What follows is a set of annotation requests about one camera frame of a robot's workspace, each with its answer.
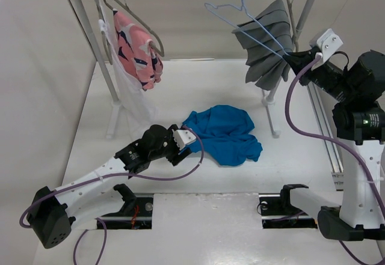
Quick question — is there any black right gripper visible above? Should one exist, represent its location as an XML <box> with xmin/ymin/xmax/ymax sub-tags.
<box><xmin>283</xmin><ymin>48</ymin><xmax>357</xmax><ymax>102</ymax></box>

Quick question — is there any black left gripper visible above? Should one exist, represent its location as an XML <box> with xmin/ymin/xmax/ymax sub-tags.
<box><xmin>149</xmin><ymin>126</ymin><xmax>189</xmax><ymax>164</ymax></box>

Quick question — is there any blue t shirt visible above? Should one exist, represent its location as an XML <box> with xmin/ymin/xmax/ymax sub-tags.
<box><xmin>183</xmin><ymin>105</ymin><xmax>263</xmax><ymax>166</ymax></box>

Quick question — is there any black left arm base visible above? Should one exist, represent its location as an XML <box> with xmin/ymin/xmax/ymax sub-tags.
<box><xmin>100</xmin><ymin>184</ymin><xmax>153</xmax><ymax>230</ymax></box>

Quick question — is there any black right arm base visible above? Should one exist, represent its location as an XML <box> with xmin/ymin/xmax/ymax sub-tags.
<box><xmin>256</xmin><ymin>184</ymin><xmax>318</xmax><ymax>229</ymax></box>

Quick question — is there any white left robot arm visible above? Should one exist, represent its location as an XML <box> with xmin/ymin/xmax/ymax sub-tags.
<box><xmin>24</xmin><ymin>124</ymin><xmax>197</xmax><ymax>249</ymax></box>

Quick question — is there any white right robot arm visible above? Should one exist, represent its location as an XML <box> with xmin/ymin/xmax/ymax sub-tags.
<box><xmin>278</xmin><ymin>48</ymin><xmax>384</xmax><ymax>241</ymax></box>

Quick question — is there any grey hanger under grey garment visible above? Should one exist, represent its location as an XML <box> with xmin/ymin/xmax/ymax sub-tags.
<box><xmin>286</xmin><ymin>0</ymin><xmax>299</xmax><ymax>52</ymax></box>

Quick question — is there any white hanging garment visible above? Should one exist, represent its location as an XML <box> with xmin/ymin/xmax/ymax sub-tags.
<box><xmin>98</xmin><ymin>3</ymin><xmax>156</xmax><ymax>125</ymax></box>

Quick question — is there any pink patterned garment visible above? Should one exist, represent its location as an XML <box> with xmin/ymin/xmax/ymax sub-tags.
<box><xmin>112</xmin><ymin>9</ymin><xmax>163</xmax><ymax>90</ymax></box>

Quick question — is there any grey hanging garment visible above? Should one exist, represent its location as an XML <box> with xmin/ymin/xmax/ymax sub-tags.
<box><xmin>232</xmin><ymin>0</ymin><xmax>294</xmax><ymax>91</ymax></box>

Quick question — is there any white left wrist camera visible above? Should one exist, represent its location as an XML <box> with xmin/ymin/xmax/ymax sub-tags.
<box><xmin>173</xmin><ymin>129</ymin><xmax>197</xmax><ymax>150</ymax></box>

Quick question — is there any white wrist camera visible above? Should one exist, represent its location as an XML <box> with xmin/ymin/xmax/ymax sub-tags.
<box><xmin>173</xmin><ymin>129</ymin><xmax>197</xmax><ymax>150</ymax></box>
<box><xmin>309</xmin><ymin>28</ymin><xmax>343</xmax><ymax>67</ymax></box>

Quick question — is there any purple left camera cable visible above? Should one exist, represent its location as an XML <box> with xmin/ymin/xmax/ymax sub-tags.
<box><xmin>19</xmin><ymin>126</ymin><xmax>206</xmax><ymax>265</ymax></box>

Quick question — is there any purple camera cable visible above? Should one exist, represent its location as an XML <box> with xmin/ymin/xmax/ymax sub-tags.
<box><xmin>285</xmin><ymin>55</ymin><xmax>385</xmax><ymax>265</ymax></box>
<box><xmin>19</xmin><ymin>126</ymin><xmax>206</xmax><ymax>265</ymax></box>

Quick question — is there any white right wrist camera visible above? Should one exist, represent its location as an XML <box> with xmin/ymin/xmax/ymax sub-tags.
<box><xmin>309</xmin><ymin>28</ymin><xmax>343</xmax><ymax>67</ymax></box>

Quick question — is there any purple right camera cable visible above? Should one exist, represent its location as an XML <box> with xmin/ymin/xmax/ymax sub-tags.
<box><xmin>285</xmin><ymin>55</ymin><xmax>385</xmax><ymax>265</ymax></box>

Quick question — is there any aluminium rail right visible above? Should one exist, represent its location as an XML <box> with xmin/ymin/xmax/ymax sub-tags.
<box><xmin>306</xmin><ymin>84</ymin><xmax>350</xmax><ymax>187</ymax></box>

